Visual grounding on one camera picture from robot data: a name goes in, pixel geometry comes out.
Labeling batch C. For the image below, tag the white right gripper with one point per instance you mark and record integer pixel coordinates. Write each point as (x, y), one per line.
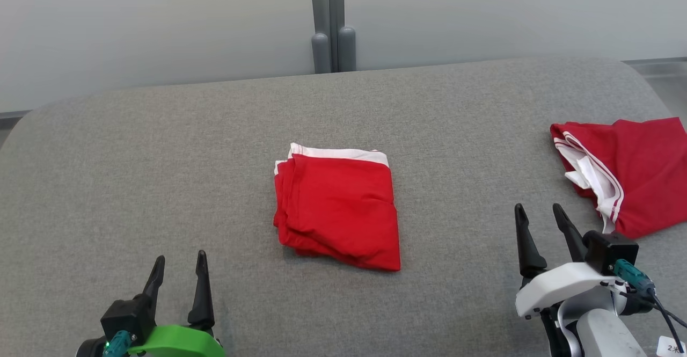
(563, 287)

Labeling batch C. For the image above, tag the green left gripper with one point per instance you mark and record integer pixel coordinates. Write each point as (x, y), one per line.
(180, 343)

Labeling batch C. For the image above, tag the red Bulls 23 jersey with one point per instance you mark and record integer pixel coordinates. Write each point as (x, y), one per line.
(649, 174)

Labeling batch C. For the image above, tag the red shorts white stripes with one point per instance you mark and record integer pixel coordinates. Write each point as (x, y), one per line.
(338, 206)

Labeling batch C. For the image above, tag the grey fabric sofa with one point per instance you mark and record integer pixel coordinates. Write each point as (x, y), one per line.
(161, 174)

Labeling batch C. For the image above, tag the white paper tag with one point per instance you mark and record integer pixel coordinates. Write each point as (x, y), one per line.
(671, 347)

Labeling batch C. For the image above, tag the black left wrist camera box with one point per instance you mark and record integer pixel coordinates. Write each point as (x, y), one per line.
(126, 314)

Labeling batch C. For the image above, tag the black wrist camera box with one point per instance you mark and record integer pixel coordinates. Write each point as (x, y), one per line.
(126, 314)
(612, 249)

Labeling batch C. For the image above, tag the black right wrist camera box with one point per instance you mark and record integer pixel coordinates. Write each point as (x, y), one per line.
(612, 249)

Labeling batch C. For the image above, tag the grey partition post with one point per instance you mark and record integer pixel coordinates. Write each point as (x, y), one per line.
(346, 51)
(320, 53)

